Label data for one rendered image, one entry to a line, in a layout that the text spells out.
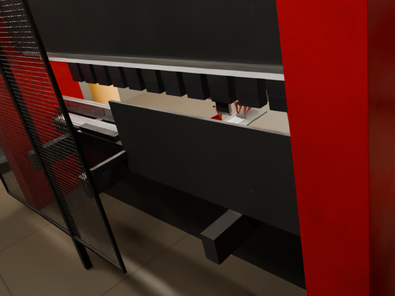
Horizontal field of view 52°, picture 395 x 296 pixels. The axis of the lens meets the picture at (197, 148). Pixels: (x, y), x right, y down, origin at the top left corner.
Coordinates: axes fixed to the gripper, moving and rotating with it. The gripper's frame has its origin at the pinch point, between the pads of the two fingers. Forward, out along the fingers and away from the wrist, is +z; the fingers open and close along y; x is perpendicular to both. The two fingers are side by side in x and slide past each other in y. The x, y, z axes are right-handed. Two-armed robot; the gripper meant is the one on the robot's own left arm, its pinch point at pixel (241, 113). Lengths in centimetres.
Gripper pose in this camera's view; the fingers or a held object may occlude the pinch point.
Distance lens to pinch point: 248.3
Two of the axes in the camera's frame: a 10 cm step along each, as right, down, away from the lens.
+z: -1.9, 9.8, 1.0
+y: 7.1, 2.0, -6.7
